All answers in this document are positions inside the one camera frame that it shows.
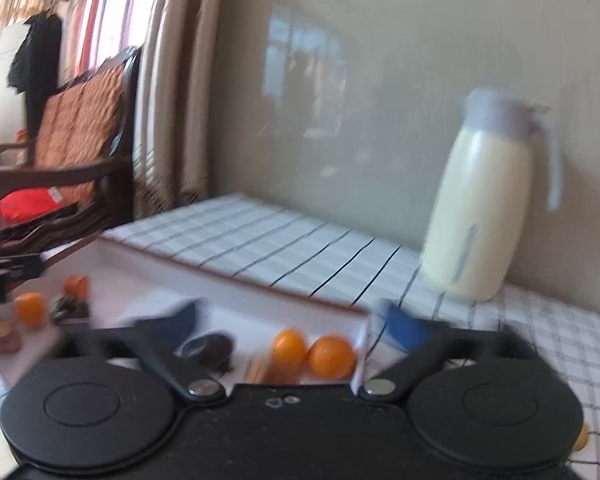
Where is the red cloth on chair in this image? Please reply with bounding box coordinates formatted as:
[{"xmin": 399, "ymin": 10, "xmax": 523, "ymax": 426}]
[{"xmin": 0, "ymin": 187, "xmax": 78, "ymax": 221}]

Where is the brownish orange fruit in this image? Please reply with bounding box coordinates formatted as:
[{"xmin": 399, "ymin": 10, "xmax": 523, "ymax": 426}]
[{"xmin": 0, "ymin": 320, "xmax": 23, "ymax": 353}]

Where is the white cabinet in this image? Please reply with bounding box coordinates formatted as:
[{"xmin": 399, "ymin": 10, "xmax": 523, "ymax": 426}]
[{"xmin": 0, "ymin": 22, "xmax": 31, "ymax": 143}]

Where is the beige curtain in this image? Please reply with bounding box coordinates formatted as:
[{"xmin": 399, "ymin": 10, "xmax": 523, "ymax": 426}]
[{"xmin": 130, "ymin": 0, "xmax": 231, "ymax": 221}]

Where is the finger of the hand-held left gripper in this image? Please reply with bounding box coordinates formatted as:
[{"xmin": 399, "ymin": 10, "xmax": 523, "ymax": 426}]
[{"xmin": 0, "ymin": 255, "xmax": 44, "ymax": 285}]

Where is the pink sheer curtain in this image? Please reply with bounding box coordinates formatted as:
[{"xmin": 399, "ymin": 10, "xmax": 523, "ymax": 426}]
[{"xmin": 62, "ymin": 0, "xmax": 151, "ymax": 86}]

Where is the white cardboard box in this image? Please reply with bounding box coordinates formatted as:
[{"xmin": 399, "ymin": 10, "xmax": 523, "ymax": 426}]
[{"xmin": 0, "ymin": 237, "xmax": 372, "ymax": 391}]

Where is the cream thermos jug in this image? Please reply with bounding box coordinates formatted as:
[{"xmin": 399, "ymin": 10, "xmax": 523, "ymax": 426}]
[{"xmin": 420, "ymin": 87, "xmax": 566, "ymax": 302}]

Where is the dark wooden chair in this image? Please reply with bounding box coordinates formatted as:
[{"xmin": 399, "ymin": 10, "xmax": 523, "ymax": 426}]
[{"xmin": 0, "ymin": 45, "xmax": 143, "ymax": 261}]

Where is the dark purple mangosteen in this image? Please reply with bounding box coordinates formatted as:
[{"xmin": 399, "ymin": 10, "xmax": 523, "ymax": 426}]
[
  {"xmin": 50, "ymin": 295, "xmax": 91, "ymax": 322},
  {"xmin": 182, "ymin": 334, "xmax": 236, "ymax": 373}
]

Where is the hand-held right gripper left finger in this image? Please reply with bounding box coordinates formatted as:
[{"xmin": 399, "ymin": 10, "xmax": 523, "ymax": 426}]
[{"xmin": 62, "ymin": 299, "xmax": 228, "ymax": 406}]

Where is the white checked tablecloth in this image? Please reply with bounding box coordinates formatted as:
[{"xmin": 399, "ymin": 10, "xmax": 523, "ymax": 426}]
[{"xmin": 102, "ymin": 192, "xmax": 600, "ymax": 480}]

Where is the black hanging coat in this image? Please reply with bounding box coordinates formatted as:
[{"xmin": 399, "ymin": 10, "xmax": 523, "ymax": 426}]
[{"xmin": 7, "ymin": 12, "xmax": 63, "ymax": 126}]

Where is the carrot piece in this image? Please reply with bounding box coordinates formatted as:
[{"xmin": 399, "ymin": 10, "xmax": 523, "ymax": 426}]
[
  {"xmin": 245, "ymin": 355, "xmax": 281, "ymax": 385},
  {"xmin": 62, "ymin": 275, "xmax": 90, "ymax": 298}
]

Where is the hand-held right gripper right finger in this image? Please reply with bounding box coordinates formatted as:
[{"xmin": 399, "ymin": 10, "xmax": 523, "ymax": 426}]
[{"xmin": 352, "ymin": 300, "xmax": 538, "ymax": 403}]

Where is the orange patterned chair cushion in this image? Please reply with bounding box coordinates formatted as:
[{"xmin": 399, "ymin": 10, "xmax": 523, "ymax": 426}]
[{"xmin": 30, "ymin": 57, "xmax": 136, "ymax": 206}]

